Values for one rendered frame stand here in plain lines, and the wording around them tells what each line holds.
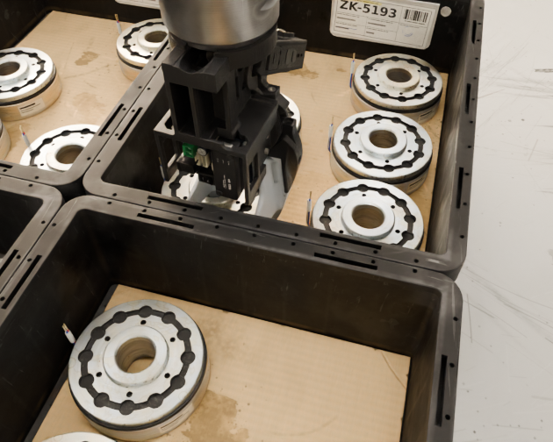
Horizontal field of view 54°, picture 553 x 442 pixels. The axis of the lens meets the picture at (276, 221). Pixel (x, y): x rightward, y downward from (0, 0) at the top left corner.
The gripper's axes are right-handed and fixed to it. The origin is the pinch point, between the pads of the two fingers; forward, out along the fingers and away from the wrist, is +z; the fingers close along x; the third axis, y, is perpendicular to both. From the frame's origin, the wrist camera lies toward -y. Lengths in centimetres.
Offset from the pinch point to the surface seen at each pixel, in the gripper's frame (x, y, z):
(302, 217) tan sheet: 5.0, -1.8, 2.3
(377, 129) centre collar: 9.2, -13.0, -1.3
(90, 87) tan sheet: -26.3, -12.1, 2.4
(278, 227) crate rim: 6.1, 7.7, -7.8
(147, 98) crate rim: -10.6, -2.1, -7.7
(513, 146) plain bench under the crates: 25.9, -36.0, 15.5
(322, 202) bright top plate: 6.8, -1.7, -0.9
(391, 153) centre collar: 11.3, -10.0, -1.4
